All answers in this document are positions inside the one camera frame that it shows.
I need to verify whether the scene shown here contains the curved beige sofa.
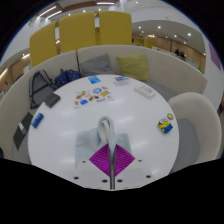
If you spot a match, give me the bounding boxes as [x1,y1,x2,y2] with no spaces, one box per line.
[0,44,208,164]

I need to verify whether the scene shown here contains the light blue towel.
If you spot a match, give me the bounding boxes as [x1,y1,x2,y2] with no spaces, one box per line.
[74,115,130,168]

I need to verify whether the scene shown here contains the flat white box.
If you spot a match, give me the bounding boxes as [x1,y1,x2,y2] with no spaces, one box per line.
[133,83,157,99]

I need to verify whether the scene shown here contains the blue rectangular box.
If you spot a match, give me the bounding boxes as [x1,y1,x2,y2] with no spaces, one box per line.
[30,112,45,129]

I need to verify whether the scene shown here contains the dark flat tablet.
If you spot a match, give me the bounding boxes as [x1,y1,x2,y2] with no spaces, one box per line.
[12,112,34,151]

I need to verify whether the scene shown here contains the navy blue dotted bag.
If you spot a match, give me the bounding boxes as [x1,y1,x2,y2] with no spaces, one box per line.
[54,68,82,88]

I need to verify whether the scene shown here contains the yellow-green cushion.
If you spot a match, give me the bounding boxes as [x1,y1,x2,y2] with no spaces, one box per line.
[116,53,151,83]

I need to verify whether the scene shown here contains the grey cushion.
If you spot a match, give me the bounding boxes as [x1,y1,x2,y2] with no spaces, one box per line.
[78,53,118,78]

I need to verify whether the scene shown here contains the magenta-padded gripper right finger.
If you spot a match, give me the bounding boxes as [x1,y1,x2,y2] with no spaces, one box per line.
[112,143,153,191]

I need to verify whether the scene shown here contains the small blue white packet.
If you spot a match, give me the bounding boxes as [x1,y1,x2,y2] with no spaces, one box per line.
[113,75,130,85]

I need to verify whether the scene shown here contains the white armchair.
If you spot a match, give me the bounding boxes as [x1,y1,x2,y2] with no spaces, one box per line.
[167,92,223,174]

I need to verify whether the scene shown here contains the colourful sticker sheet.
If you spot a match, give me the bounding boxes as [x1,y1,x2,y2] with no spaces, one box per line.
[73,85,115,108]

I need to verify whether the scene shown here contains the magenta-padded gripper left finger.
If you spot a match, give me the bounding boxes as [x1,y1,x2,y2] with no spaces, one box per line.
[71,143,113,191]

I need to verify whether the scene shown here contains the ceiling lights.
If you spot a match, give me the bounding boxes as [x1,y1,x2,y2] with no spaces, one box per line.
[38,1,193,38]

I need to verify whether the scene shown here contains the yellow cartoon figure toy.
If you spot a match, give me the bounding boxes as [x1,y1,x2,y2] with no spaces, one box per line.
[157,116,174,134]

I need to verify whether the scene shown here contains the purple wall poster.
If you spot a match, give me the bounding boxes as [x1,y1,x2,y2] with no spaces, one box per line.
[208,42,222,72]

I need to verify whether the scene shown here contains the yellow wall panel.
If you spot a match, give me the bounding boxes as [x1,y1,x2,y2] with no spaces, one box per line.
[98,10,133,46]
[29,21,58,68]
[58,12,98,54]

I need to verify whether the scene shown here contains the black mesh backpack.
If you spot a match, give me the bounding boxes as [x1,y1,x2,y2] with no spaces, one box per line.
[28,69,58,109]

